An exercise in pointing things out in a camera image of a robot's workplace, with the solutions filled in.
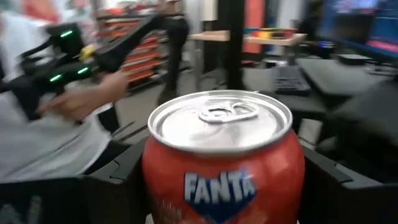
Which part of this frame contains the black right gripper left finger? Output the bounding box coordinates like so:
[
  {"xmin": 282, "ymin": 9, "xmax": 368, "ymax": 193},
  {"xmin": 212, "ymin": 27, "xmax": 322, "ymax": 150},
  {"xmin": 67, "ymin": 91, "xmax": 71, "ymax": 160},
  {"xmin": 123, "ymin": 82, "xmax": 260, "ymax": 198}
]
[{"xmin": 0, "ymin": 136, "xmax": 150, "ymax": 224}]

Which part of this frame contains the black keyboard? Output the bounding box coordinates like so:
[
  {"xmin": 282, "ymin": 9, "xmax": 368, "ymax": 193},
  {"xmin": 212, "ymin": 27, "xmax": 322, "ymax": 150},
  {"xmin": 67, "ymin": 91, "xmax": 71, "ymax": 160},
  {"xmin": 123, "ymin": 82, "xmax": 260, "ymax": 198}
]
[{"xmin": 272, "ymin": 65, "xmax": 312, "ymax": 96}]

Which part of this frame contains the computer monitor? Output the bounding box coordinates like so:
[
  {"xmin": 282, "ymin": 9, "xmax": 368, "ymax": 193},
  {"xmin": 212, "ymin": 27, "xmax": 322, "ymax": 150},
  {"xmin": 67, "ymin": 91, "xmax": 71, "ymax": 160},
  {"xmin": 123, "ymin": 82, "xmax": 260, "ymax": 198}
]
[{"xmin": 315, "ymin": 0, "xmax": 398, "ymax": 62}]

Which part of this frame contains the black desk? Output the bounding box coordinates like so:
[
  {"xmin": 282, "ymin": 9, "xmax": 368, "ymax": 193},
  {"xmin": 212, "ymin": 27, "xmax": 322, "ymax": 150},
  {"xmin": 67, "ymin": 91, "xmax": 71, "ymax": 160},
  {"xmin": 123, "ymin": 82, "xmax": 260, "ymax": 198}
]
[{"xmin": 242, "ymin": 57, "xmax": 392, "ymax": 125}]

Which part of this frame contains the orange panel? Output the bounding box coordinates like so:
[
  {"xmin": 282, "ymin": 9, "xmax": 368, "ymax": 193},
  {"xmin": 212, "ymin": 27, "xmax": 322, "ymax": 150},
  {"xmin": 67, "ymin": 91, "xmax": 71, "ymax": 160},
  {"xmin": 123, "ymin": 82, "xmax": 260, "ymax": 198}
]
[{"xmin": 244, "ymin": 0, "xmax": 267, "ymax": 54}]

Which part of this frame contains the red shelving rack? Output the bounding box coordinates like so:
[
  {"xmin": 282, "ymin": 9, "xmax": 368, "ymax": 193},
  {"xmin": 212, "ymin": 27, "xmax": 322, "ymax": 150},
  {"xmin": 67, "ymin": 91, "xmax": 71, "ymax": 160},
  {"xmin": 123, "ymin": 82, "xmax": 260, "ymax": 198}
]
[{"xmin": 96, "ymin": 7, "xmax": 170, "ymax": 93}]

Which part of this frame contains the person's hand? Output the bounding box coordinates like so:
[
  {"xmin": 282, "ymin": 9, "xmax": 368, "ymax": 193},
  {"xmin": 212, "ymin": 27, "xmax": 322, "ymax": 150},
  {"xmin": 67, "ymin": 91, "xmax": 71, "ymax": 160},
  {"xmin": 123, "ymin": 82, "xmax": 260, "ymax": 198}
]
[{"xmin": 36, "ymin": 70, "xmax": 130, "ymax": 123}]

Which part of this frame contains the light wooden table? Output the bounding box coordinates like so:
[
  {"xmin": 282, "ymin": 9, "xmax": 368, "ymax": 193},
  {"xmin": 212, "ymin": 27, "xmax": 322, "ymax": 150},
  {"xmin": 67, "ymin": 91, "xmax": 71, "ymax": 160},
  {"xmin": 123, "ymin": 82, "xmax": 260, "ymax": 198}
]
[{"xmin": 188, "ymin": 28, "xmax": 308, "ymax": 68}]

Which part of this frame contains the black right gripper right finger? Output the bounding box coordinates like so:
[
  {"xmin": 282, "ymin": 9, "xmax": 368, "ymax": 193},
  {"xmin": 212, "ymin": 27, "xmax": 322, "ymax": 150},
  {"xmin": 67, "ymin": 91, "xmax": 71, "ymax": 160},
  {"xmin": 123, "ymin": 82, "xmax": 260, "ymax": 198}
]
[{"xmin": 297, "ymin": 145, "xmax": 398, "ymax": 224}]

